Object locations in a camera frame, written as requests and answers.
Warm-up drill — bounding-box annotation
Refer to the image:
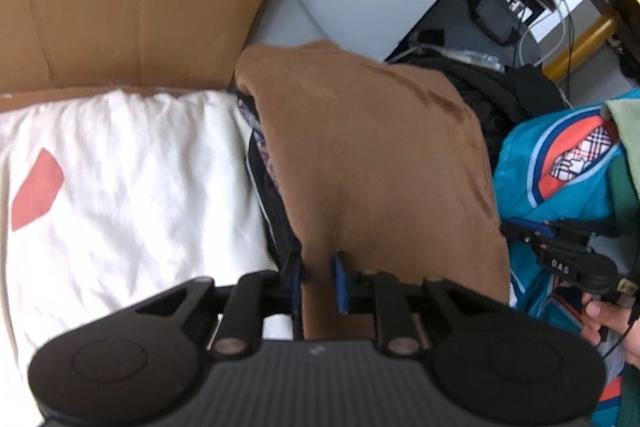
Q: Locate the teal jacket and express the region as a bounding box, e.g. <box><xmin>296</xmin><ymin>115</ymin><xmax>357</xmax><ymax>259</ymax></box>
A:
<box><xmin>492</xmin><ymin>89</ymin><xmax>640</xmax><ymax>427</ymax></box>

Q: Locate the black bag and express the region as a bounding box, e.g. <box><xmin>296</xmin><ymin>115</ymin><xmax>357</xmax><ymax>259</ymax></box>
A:
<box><xmin>467</xmin><ymin>0</ymin><xmax>533</xmax><ymax>46</ymax></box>

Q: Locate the brown printed t-shirt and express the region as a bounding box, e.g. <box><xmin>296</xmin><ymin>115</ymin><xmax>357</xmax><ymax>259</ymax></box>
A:
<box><xmin>234</xmin><ymin>41</ymin><xmax>512</xmax><ymax>341</ymax></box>

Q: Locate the cartoon printed white bedsheet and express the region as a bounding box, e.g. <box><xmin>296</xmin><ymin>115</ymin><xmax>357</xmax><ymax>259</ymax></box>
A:
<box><xmin>0</xmin><ymin>89</ymin><xmax>281</xmax><ymax>408</ymax></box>

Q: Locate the light green cloth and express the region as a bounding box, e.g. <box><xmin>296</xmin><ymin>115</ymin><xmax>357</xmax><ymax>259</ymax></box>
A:
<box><xmin>602</xmin><ymin>99</ymin><xmax>640</xmax><ymax>148</ymax></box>

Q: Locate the large flat cardboard sheet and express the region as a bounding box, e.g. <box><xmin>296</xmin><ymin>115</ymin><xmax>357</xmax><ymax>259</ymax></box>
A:
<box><xmin>0</xmin><ymin>0</ymin><xmax>300</xmax><ymax>112</ymax></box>

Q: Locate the person's right hand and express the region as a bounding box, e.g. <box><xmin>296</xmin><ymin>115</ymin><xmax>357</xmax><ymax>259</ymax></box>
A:
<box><xmin>580</xmin><ymin>299</ymin><xmax>640</xmax><ymax>368</ymax></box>

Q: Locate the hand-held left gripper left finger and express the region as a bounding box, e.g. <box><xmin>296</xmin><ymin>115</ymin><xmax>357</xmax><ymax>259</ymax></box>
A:
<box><xmin>135</xmin><ymin>252</ymin><xmax>304</xmax><ymax>356</ymax></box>

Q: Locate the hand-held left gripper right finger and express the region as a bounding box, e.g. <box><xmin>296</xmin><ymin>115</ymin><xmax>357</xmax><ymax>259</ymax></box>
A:
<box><xmin>330</xmin><ymin>251</ymin><xmax>506</xmax><ymax>356</ymax></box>

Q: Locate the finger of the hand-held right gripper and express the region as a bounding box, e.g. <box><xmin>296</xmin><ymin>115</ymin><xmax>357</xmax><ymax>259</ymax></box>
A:
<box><xmin>515</xmin><ymin>217</ymin><xmax>593</xmax><ymax>239</ymax></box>
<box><xmin>500</xmin><ymin>222</ymin><xmax>550</xmax><ymax>255</ymax></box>

